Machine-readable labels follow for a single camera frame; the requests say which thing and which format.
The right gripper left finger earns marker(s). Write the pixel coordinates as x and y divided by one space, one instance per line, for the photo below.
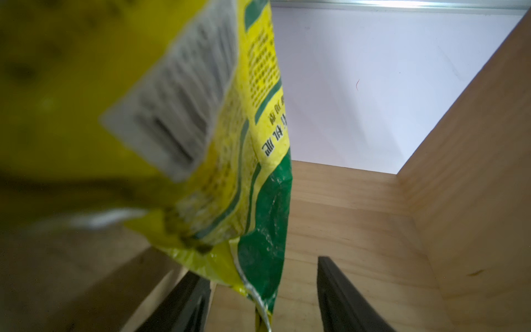
184 309

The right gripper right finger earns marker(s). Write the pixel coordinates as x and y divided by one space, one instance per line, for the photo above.
342 306

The yellow green fertilizer bag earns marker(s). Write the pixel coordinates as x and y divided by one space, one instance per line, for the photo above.
167 116

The wooden two-tier shelf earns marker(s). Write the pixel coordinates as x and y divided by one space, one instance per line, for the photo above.
443 245

